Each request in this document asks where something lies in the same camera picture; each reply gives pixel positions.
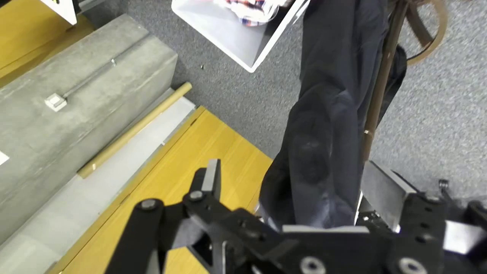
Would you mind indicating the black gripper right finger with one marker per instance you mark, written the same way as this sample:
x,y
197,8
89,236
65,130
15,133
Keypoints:
x,y
421,229

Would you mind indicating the wooden door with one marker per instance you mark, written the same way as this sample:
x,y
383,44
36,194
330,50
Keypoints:
x,y
203,168

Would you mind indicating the plaid cloth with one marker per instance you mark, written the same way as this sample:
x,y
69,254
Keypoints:
x,y
249,9

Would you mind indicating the grey conduit pipe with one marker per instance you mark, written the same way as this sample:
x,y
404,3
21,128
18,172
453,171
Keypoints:
x,y
89,84

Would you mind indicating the grey plastic crate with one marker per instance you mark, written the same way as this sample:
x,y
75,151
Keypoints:
x,y
238,40

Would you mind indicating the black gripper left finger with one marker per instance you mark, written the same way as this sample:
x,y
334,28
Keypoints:
x,y
168,238

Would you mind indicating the grey wall switch box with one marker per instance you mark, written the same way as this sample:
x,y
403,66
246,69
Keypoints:
x,y
56,102

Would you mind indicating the black hoodie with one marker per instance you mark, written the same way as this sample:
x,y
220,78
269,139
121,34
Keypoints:
x,y
330,127

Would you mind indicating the white paper sign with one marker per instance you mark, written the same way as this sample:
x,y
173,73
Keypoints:
x,y
4,157

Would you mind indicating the dark wooden coat stand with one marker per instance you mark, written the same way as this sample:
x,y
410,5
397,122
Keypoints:
x,y
378,101

